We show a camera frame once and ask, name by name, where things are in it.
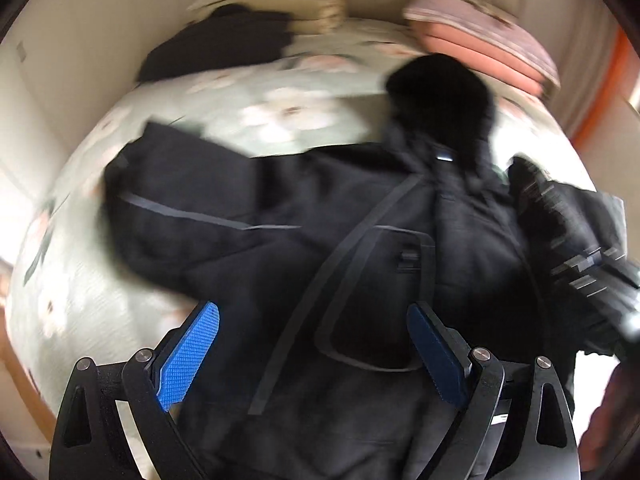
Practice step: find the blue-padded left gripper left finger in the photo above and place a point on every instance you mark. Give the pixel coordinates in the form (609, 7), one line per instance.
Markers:
(89, 441)

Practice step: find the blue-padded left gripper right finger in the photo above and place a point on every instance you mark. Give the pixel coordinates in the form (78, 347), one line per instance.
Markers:
(512, 420)

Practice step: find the black hooded jacket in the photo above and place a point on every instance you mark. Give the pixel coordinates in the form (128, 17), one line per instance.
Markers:
(313, 260)

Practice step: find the person's right hand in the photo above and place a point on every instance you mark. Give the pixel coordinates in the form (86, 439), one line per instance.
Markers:
(622, 388)

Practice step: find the floral quilted bedspread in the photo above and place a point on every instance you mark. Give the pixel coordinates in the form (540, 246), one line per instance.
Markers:
(72, 294)

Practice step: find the orange curtain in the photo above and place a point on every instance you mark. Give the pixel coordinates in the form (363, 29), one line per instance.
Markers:
(607, 90)

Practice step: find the pink folded quilt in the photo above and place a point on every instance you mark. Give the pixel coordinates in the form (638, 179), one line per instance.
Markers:
(485, 41)

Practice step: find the black folded garment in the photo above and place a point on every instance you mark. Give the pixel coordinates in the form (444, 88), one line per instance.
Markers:
(232, 36)

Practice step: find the wooden bed frame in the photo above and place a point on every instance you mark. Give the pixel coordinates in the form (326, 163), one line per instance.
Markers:
(29, 393)

